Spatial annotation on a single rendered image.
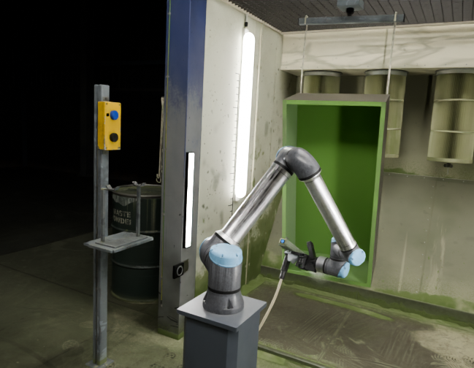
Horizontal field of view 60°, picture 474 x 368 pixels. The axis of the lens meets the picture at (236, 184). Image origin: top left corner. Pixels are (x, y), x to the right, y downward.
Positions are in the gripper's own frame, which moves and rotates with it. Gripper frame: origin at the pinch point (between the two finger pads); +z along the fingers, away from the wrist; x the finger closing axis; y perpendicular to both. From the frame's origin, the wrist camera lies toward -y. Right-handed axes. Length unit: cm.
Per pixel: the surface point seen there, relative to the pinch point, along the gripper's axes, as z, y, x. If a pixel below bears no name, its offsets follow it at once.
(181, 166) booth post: 71, -30, -38
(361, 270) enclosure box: -22, -13, 72
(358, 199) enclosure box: -14, -57, 51
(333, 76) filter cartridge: 44, -174, 67
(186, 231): 66, 6, -15
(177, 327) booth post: 70, 65, 15
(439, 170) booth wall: -43, -128, 143
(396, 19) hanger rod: -31, -153, -16
